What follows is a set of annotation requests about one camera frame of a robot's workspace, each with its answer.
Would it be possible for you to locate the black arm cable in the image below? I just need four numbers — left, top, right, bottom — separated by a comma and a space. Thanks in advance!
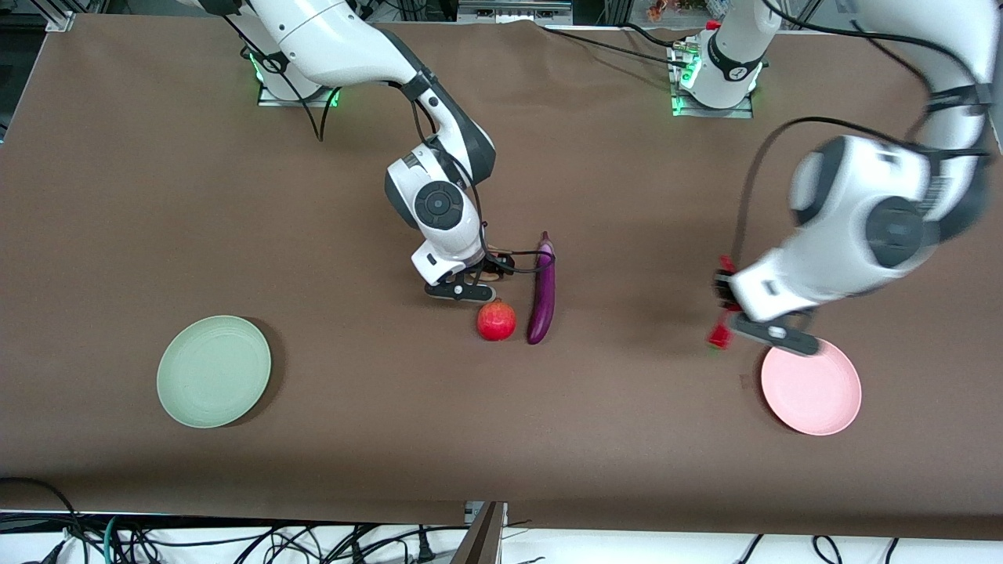
222, 14, 342, 143
737, 116, 990, 259

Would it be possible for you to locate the aluminium frame profile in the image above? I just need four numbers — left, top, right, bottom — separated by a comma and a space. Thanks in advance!
31, 0, 79, 32

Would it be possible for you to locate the dark table leg bar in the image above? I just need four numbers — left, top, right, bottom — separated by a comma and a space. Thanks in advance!
451, 501, 509, 564

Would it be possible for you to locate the black cable on table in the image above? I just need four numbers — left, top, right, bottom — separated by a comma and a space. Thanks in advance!
537, 22, 690, 71

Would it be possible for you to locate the red chili pepper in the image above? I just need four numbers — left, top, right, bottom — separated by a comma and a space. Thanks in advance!
708, 254, 737, 350

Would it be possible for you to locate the brown table cover mat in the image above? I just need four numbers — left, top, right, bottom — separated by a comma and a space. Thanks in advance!
0, 14, 1003, 541

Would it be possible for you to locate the pale green round plate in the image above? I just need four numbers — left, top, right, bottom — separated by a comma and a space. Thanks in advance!
156, 315, 273, 429

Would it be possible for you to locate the pink round plate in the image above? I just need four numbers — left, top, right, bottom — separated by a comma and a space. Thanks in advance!
761, 337, 863, 436

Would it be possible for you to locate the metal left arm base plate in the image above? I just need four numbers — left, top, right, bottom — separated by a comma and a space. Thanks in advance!
670, 39, 755, 120

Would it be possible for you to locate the long purple eggplant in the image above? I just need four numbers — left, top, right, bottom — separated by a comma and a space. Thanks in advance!
527, 231, 557, 345

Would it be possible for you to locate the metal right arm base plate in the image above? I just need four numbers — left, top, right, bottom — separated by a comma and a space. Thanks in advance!
257, 47, 342, 108

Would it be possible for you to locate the grey control box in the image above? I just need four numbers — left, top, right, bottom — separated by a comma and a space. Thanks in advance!
457, 0, 574, 24

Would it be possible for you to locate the red pomegranate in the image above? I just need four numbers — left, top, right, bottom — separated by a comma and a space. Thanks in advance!
477, 299, 518, 342

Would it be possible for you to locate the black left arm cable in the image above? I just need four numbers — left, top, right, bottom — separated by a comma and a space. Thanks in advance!
737, 116, 990, 259

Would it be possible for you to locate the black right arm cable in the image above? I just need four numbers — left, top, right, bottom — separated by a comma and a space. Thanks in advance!
222, 14, 342, 143

